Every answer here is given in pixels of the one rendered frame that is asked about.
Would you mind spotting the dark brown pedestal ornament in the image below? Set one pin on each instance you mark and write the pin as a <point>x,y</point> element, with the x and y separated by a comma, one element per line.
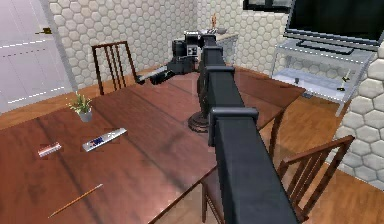
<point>198,122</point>

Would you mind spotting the small orange figurine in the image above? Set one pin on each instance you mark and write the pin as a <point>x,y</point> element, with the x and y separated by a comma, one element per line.
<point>214,20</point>

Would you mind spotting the brown wooden dining table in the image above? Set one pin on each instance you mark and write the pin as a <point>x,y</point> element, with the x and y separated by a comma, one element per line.
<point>140,160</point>

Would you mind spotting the small red white box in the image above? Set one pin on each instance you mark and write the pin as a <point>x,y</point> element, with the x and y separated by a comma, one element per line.
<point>49,149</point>

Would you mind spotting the small black cup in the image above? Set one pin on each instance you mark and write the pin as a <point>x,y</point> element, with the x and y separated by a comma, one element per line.
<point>297,80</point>

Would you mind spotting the white panelled room door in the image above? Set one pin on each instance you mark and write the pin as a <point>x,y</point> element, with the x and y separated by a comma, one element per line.
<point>30,60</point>

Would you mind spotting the white television stand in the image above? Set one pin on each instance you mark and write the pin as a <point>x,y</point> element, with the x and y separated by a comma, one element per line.
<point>316,83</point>

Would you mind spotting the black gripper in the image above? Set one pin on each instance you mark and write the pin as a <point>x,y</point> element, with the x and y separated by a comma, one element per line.
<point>183,65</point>

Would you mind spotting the thin wooden pencil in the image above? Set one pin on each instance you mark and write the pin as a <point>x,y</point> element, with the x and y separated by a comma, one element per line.
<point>75,200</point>

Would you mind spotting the black television set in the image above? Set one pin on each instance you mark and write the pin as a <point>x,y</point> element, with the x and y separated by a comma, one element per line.
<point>336,16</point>

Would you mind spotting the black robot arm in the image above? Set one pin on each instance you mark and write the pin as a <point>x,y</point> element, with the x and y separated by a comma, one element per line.
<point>246,166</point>

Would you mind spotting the pale side table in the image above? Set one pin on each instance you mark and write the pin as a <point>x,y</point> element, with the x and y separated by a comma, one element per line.
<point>228,46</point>

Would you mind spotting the grey bowl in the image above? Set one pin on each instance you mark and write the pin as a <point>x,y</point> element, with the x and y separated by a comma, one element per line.
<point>221,31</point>

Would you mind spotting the silver remote control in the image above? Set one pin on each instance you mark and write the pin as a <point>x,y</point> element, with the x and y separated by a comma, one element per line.
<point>104,139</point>

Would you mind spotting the small green potted plant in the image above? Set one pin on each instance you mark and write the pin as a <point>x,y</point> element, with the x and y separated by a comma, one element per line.
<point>83,108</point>

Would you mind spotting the brown wooden slatted chair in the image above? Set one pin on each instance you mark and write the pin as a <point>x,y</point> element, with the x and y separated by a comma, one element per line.
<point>113,66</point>
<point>310,173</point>

